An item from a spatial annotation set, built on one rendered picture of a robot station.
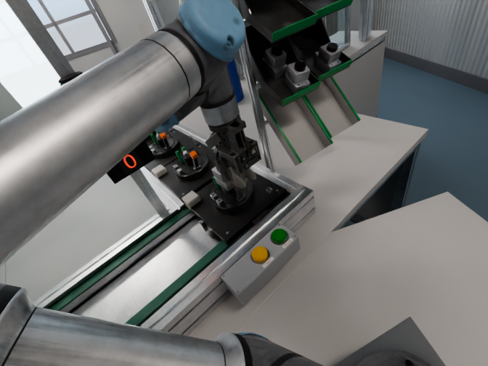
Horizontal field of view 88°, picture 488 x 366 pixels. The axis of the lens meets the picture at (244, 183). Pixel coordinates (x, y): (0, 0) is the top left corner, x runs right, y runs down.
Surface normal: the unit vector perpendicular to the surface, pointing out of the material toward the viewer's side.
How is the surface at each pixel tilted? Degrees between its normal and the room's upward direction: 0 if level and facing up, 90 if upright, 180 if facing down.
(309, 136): 45
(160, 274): 0
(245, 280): 0
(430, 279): 0
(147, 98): 83
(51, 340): 50
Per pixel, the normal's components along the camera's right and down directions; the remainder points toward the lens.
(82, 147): 0.79, 0.11
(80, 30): 0.22, 0.61
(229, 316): -0.24, -0.72
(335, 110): 0.18, -0.17
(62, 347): 0.59, -0.59
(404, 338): -0.84, -0.28
